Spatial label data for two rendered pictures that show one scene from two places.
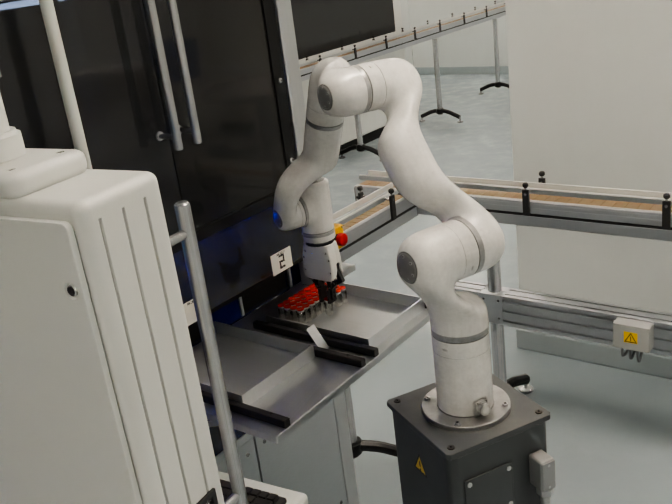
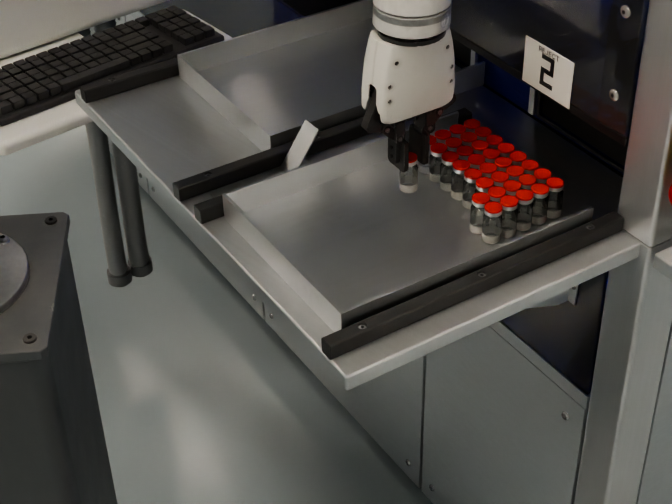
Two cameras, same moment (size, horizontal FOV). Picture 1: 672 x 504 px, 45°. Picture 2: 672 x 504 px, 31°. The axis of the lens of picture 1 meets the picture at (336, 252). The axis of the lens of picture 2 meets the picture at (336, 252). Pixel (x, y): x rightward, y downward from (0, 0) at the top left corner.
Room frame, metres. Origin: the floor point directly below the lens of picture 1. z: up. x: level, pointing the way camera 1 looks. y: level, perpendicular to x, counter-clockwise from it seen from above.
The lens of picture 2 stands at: (2.30, -1.11, 1.71)
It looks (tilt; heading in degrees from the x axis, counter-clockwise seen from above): 37 degrees down; 109
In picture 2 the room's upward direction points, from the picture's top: 1 degrees counter-clockwise
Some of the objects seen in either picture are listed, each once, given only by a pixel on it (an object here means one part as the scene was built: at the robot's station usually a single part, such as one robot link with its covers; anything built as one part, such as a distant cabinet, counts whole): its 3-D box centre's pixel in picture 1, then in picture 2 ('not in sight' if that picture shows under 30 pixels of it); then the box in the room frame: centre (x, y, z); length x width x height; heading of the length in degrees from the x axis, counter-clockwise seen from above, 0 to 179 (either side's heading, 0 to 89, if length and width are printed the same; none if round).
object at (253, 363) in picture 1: (228, 361); (329, 69); (1.81, 0.30, 0.90); 0.34 x 0.26 x 0.04; 51
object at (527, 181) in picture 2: (306, 302); (496, 172); (2.09, 0.10, 0.90); 0.18 x 0.02 x 0.05; 140
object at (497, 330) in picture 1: (496, 312); not in sight; (2.77, -0.57, 0.46); 0.09 x 0.09 x 0.77; 51
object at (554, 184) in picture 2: (300, 300); (510, 167); (2.10, 0.12, 0.90); 0.18 x 0.02 x 0.05; 140
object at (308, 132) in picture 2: (333, 342); (264, 161); (1.81, 0.04, 0.91); 0.14 x 0.03 x 0.06; 51
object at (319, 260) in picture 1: (322, 256); (410, 65); (1.99, 0.04, 1.07); 0.10 x 0.08 x 0.11; 50
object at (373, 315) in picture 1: (345, 312); (405, 213); (2.00, 0.00, 0.90); 0.34 x 0.26 x 0.04; 50
